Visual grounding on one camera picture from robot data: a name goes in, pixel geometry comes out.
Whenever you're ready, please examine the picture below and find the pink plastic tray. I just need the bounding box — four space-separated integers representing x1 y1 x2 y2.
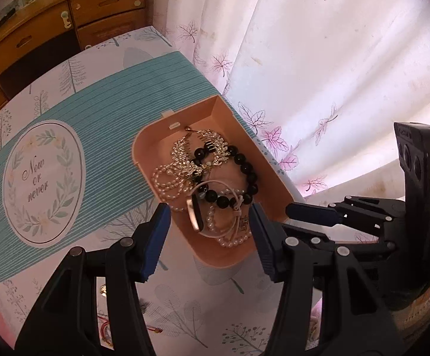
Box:
131 96 302 268

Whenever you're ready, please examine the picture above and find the long pearl necklace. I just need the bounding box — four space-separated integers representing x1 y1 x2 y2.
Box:
151 162 201 213

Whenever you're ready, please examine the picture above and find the gold leaf pearl bracelet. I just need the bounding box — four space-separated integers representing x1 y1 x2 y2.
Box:
170 126 231 179

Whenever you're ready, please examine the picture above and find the white leaf pattern curtain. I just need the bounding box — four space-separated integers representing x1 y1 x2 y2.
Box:
150 0 430 205

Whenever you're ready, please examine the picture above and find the red string bead bracelet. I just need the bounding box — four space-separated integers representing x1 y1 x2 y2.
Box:
97 312 165 349

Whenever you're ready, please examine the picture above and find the wooden desk with drawers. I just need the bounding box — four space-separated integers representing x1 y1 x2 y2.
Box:
0 0 148 110

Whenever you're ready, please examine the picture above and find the black bead bracelet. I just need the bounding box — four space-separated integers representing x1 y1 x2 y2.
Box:
190 144 260 209

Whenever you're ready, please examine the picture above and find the pearl bracelet gold pendant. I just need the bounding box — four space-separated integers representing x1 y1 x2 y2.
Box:
200 206 252 248

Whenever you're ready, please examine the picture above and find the tree pattern tablecloth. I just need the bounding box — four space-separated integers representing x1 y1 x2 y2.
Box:
0 27 281 355

